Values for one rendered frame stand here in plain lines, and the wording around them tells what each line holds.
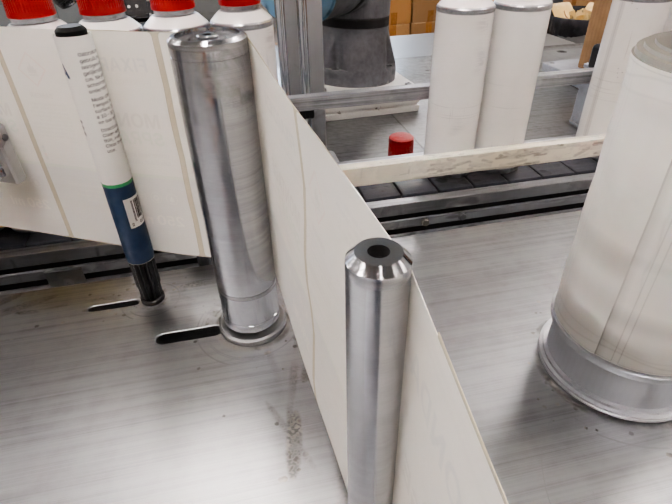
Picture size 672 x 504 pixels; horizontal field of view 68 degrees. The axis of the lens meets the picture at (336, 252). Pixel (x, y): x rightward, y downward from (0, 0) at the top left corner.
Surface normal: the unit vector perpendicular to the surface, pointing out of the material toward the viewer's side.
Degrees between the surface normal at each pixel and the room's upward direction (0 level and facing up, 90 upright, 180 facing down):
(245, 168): 90
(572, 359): 90
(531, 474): 0
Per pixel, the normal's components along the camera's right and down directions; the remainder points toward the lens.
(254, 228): 0.63, 0.44
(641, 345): -0.47, 0.55
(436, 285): -0.02, -0.82
